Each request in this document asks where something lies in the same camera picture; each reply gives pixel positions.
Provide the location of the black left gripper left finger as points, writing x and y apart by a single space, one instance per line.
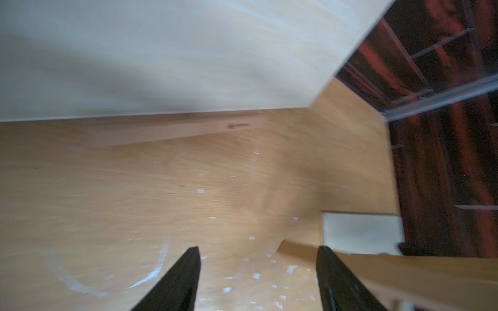
177 289

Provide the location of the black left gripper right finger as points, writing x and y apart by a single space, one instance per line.
340 289

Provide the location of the pale plywood board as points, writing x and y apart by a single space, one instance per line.
75 59
366 234

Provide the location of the wooden easel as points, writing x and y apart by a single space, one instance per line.
430 283
171 127

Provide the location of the grey aluminium right rail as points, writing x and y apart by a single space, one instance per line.
461 93

